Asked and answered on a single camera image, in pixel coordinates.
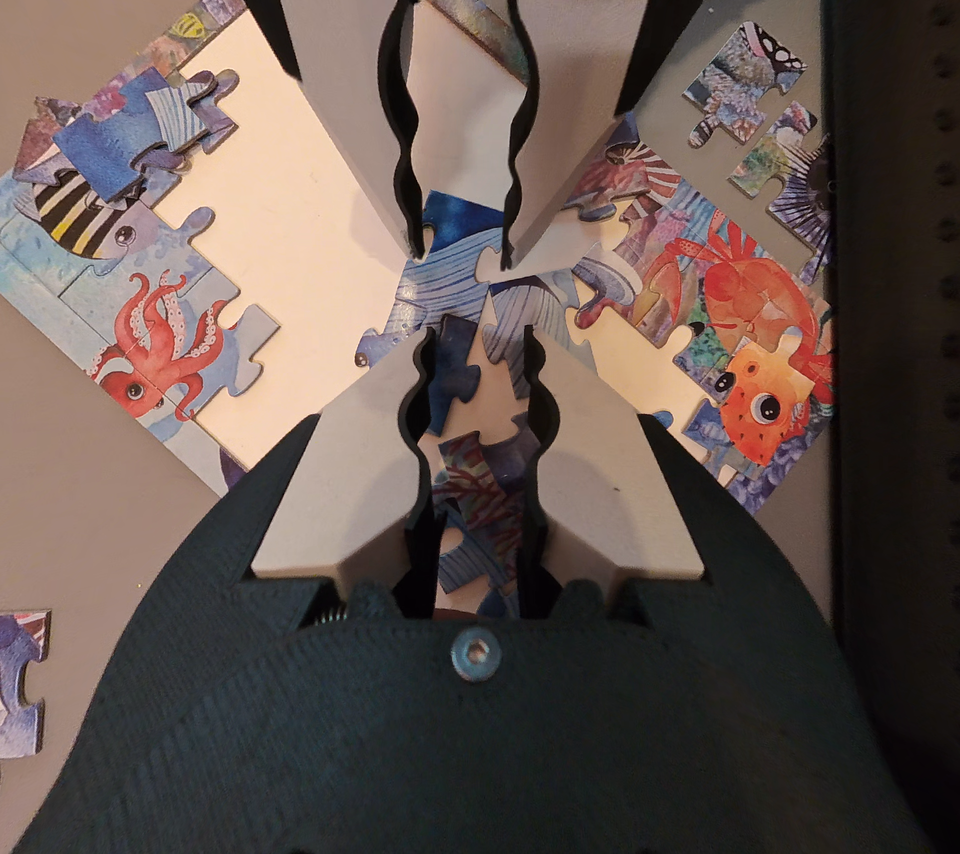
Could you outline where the dark blue puzzle piece with eye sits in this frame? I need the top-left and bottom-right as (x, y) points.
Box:
(354, 269), (489, 437)

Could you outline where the whale eye puzzle piece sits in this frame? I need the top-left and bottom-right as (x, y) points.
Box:
(480, 411), (543, 469)

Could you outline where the orange crab puzzle piece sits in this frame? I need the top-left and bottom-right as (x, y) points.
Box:
(701, 209), (834, 360)

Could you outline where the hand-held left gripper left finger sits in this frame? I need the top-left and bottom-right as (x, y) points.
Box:
(251, 327), (447, 596)

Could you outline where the wide blue striped puzzle piece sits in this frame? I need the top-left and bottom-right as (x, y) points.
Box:
(438, 527), (522, 600)

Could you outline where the pale striped puzzle piece with fin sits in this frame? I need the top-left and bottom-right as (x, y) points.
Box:
(483, 269), (582, 413)

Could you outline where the striped purple puzzle piece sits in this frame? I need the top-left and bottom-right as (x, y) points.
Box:
(146, 70), (241, 154)

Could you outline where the blue watercolour puzzle piece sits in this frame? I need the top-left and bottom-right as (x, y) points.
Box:
(52, 66), (189, 203)

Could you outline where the puzzle piece with white patch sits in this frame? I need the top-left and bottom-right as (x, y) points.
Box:
(0, 610), (52, 759)

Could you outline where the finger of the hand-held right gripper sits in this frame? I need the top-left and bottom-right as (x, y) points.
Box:
(249, 0), (445, 260)
(499, 0), (681, 272)

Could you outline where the grey brown triangle puzzle piece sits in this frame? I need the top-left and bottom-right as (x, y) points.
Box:
(11, 96), (84, 188)

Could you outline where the red striped shell puzzle piece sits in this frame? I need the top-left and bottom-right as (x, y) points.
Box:
(562, 119), (680, 225)

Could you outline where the orange puffer fish puzzle piece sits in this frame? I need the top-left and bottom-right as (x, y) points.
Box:
(708, 332), (819, 469)

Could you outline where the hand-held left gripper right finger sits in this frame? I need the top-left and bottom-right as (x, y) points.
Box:
(517, 325), (714, 599)

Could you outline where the striped fish puzzle piece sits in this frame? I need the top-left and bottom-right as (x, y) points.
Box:
(0, 171), (215, 263)

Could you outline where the purple urchin puzzle piece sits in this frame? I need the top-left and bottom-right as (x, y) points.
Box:
(727, 100), (835, 287)

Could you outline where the sea print puzzle tray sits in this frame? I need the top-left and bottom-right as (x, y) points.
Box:
(0, 0), (837, 518)

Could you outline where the striped dark blue puzzle piece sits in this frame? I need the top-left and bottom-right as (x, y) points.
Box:
(408, 190), (519, 285)

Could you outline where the red coral puzzle piece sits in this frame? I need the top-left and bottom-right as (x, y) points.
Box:
(437, 435), (526, 533)

